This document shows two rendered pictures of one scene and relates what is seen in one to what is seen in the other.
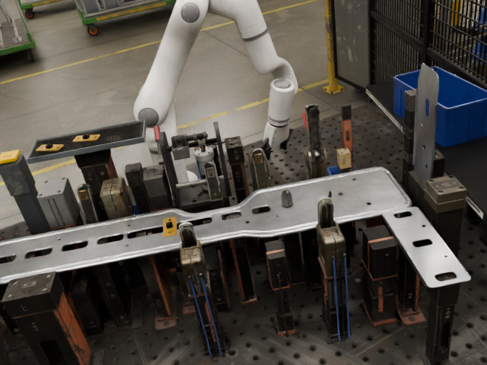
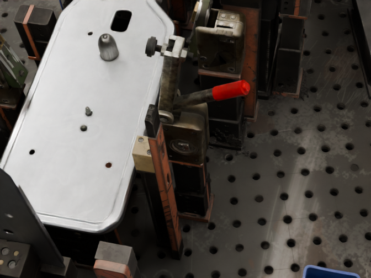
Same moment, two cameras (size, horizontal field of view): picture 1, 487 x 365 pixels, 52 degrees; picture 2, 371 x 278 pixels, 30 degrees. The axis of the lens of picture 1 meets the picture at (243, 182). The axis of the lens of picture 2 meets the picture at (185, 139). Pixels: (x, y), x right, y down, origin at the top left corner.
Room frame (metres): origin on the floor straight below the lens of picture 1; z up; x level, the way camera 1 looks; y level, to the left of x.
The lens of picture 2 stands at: (1.54, -0.79, 1.96)
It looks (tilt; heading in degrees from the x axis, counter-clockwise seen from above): 59 degrees down; 111
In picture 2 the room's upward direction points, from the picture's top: 7 degrees counter-clockwise
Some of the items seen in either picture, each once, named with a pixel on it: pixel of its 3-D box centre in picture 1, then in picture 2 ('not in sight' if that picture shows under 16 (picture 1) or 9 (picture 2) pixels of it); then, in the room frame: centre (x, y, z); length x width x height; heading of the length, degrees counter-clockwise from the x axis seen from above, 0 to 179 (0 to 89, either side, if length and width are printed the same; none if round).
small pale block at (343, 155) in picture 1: (345, 200); (157, 198); (1.29, -0.31, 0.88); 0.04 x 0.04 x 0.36; 2
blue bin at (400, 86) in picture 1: (439, 104); not in sight; (1.43, -0.66, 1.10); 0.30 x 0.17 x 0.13; 11
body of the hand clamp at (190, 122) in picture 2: (318, 200); (189, 165); (1.33, -0.23, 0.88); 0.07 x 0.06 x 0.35; 2
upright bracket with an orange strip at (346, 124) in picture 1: (348, 177); (167, 196); (1.32, -0.33, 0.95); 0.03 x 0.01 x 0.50; 92
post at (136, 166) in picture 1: (148, 217); not in sight; (1.36, 0.33, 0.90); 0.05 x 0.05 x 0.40; 2
